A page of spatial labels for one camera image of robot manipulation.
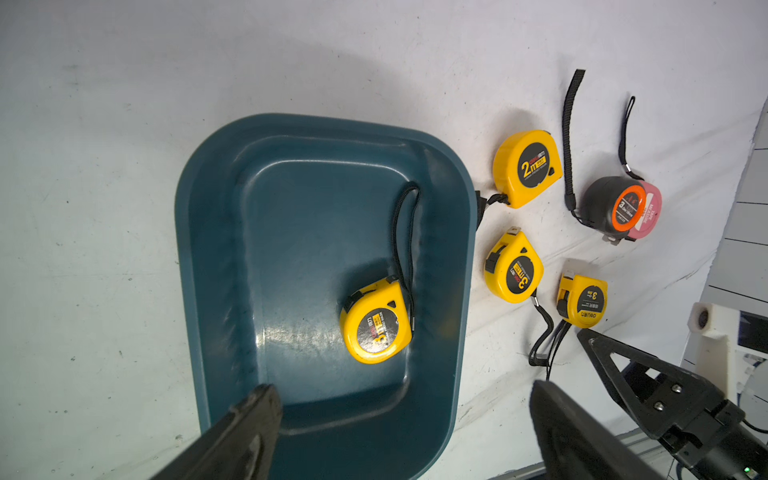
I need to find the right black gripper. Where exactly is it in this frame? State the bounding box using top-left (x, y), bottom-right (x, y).
top-left (577, 329), bottom-right (767, 479)

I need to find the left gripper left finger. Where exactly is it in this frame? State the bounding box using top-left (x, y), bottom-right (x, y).
top-left (153, 384), bottom-right (283, 480)

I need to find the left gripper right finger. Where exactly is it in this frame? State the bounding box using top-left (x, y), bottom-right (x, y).
top-left (529, 380), bottom-right (661, 480)

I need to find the yellow tape measure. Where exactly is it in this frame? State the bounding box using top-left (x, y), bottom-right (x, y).
top-left (475, 130), bottom-right (563, 225)
top-left (483, 227), bottom-right (555, 367)
top-left (339, 182), bottom-right (420, 365)
top-left (545, 272), bottom-right (608, 380)

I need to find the pink tape measure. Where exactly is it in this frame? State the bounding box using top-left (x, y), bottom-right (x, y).
top-left (618, 96), bottom-right (663, 241)

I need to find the orange black tape measure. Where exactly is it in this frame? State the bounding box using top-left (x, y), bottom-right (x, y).
top-left (561, 69), bottom-right (648, 244)

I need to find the teal plastic storage box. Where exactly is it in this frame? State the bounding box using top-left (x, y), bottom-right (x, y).
top-left (175, 114), bottom-right (477, 479)

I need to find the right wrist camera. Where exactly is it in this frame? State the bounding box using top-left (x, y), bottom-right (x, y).
top-left (682, 302), bottom-right (767, 430)

